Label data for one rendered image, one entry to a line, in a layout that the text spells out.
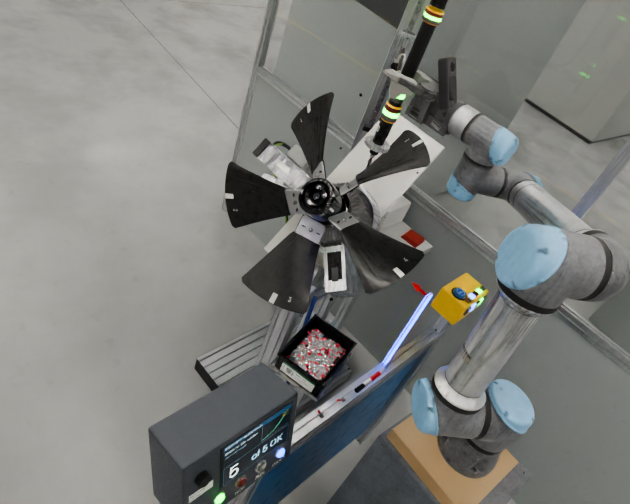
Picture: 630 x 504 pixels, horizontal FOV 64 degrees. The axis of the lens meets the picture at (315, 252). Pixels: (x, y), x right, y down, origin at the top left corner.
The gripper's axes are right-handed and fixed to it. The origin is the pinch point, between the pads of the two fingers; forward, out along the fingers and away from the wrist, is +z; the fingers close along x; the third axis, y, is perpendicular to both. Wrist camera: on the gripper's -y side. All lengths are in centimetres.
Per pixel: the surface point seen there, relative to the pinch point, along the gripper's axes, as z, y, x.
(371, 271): -22, 49, -7
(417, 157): -8.9, 23.8, 14.1
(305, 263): -2, 63, -10
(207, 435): -39, 42, -76
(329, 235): 2, 60, 3
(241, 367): 19, 158, 4
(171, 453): -38, 42, -83
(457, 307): -42, 61, 21
